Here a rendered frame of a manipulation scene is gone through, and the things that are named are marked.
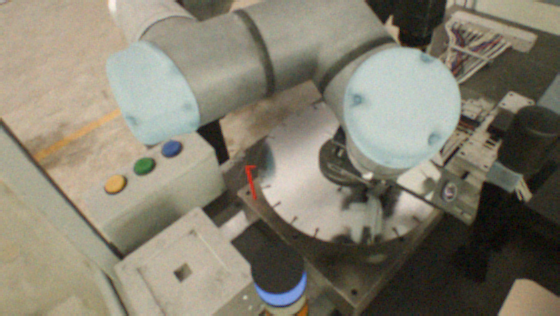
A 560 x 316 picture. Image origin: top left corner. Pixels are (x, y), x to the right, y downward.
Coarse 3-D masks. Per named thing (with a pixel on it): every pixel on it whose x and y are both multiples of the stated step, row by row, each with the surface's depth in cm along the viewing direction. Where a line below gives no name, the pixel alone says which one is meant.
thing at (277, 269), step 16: (256, 256) 28; (272, 256) 28; (288, 256) 28; (256, 272) 27; (272, 272) 27; (288, 272) 27; (304, 272) 27; (256, 288) 28; (272, 288) 26; (288, 288) 26; (304, 288) 29; (272, 304) 28; (288, 304) 28
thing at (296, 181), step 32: (288, 128) 69; (320, 128) 68; (288, 160) 63; (288, 192) 58; (320, 192) 57; (352, 192) 56; (320, 224) 53; (352, 224) 52; (384, 224) 51; (416, 224) 50
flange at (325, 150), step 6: (330, 138) 64; (324, 144) 63; (330, 144) 63; (324, 150) 62; (330, 150) 62; (318, 156) 62; (324, 156) 61; (318, 162) 61; (324, 162) 60; (324, 168) 59; (330, 168) 59; (330, 174) 58; (336, 174) 58; (336, 180) 58; (342, 180) 57; (348, 180) 57; (354, 180) 57
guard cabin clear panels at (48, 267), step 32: (480, 0) 138; (512, 0) 128; (0, 192) 39; (0, 224) 34; (32, 224) 43; (0, 256) 30; (32, 256) 37; (64, 256) 48; (0, 288) 26; (32, 288) 32; (64, 288) 40; (96, 288) 53
